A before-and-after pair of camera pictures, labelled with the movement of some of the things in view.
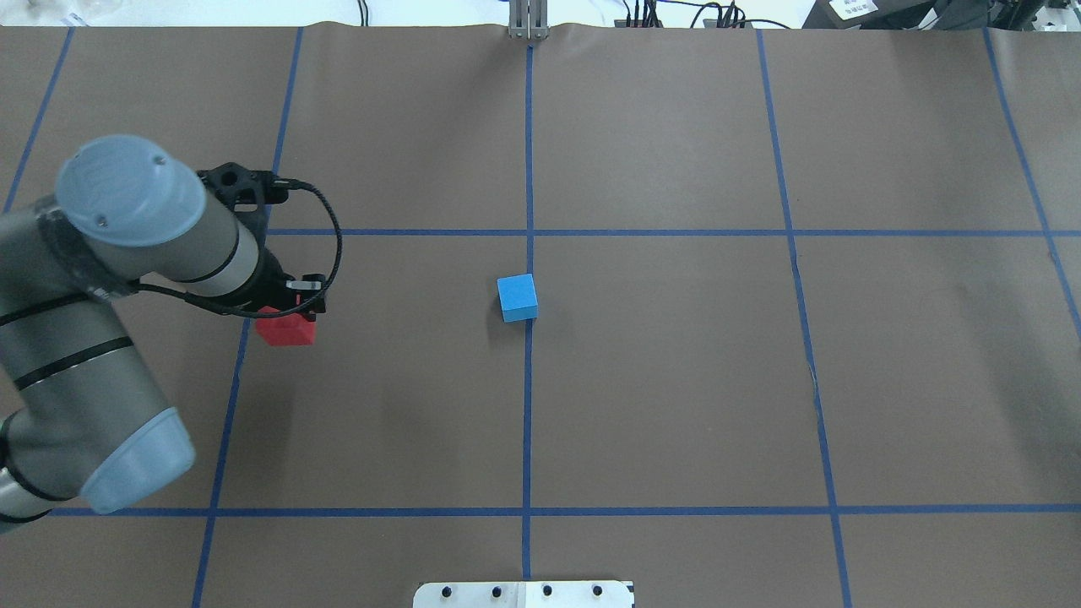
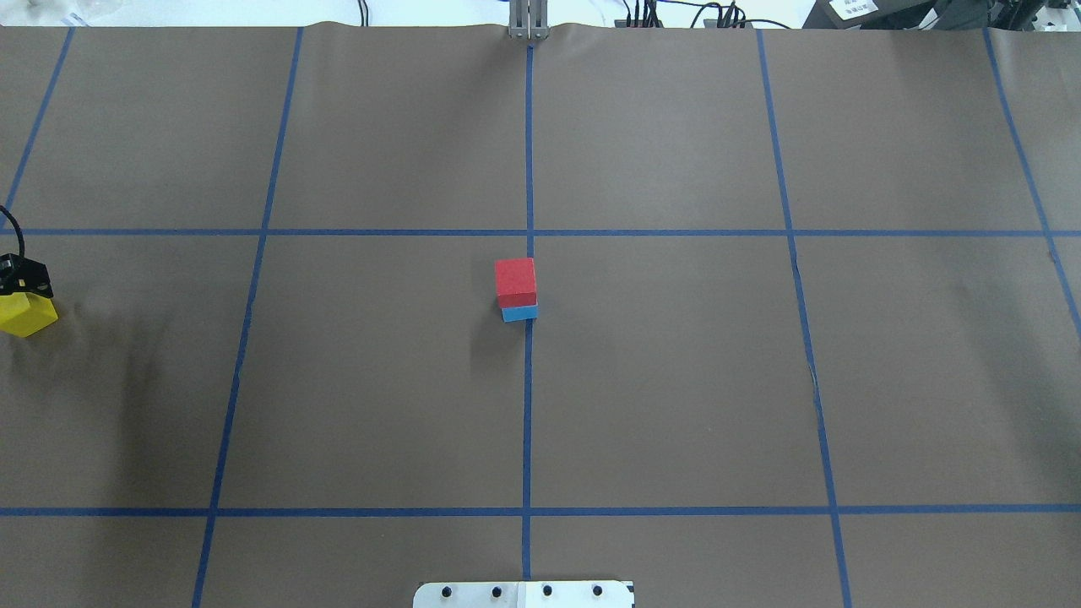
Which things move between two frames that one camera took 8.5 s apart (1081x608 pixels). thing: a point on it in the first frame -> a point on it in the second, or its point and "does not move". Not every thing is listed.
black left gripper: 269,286 -> 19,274
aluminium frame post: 528,19 does not move
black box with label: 867,14 does not move
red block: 285,330 -> 516,283
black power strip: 708,23 does not move
